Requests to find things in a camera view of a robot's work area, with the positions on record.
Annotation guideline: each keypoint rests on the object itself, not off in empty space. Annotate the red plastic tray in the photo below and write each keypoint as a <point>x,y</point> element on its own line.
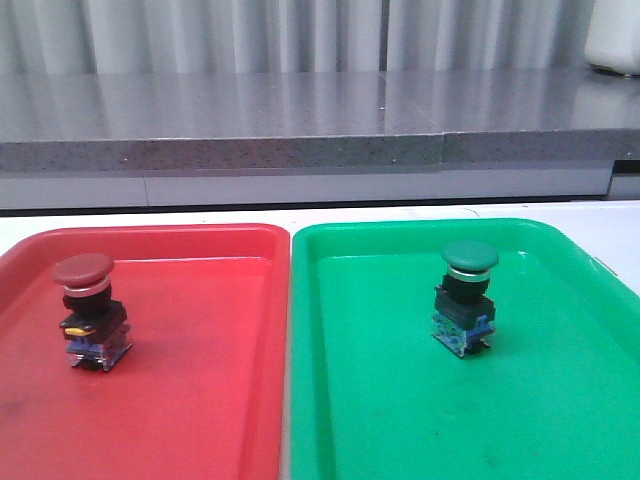
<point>199,395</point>

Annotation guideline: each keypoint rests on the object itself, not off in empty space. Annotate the red mushroom push button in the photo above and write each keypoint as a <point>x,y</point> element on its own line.
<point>96,331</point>

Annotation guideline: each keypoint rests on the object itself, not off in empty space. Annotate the green plastic tray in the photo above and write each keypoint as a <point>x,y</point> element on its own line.
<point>376,396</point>

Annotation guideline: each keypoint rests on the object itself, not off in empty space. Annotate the grey stone platform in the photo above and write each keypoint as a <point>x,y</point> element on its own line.
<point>173,141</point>

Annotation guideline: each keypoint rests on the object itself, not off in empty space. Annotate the white container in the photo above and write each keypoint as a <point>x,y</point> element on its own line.
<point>612,42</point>

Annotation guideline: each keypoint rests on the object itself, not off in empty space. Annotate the green mushroom push button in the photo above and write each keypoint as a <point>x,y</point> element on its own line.
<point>463,315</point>

